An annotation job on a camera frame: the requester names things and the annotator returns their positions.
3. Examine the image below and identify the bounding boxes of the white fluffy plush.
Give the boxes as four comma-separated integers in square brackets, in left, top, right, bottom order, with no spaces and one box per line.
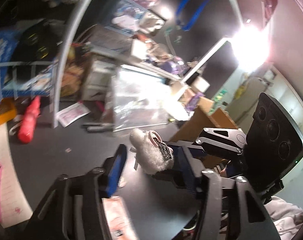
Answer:
[129,128,174,175]

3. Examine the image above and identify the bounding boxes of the white pink packet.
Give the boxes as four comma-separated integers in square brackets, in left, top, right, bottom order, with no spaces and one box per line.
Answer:
[102,196,139,240]

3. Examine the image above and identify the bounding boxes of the brown cardboard box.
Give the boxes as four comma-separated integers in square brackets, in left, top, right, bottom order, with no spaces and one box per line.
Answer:
[169,96,240,169]

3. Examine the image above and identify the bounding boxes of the white printed card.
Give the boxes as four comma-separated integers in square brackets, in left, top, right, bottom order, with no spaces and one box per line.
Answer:
[56,102,90,127]

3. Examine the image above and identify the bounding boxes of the clear plastic storage box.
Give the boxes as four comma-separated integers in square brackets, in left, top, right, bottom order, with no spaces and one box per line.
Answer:
[111,64,175,132]

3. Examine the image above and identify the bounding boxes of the brown plush toy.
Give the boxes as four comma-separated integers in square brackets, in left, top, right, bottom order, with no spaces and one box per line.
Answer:
[60,43,92,98]

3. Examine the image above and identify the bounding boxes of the red folded umbrella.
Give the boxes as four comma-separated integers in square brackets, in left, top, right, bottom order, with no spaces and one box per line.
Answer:
[18,96,40,144]

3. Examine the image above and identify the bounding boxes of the orange box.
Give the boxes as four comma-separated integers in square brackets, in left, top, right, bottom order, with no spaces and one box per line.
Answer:
[0,98,17,126]

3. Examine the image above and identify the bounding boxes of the anime figure box stack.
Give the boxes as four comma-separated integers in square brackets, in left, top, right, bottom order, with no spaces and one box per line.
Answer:
[99,0,167,36]

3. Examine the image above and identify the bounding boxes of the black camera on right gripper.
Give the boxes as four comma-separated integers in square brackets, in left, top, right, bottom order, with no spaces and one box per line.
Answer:
[244,92,303,192]

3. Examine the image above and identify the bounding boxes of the white wire shelf rack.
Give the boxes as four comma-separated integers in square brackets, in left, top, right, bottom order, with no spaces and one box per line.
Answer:
[0,0,92,116]

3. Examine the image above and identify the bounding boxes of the blue lanyard strap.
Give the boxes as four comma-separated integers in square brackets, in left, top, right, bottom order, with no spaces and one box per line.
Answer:
[175,0,217,32]

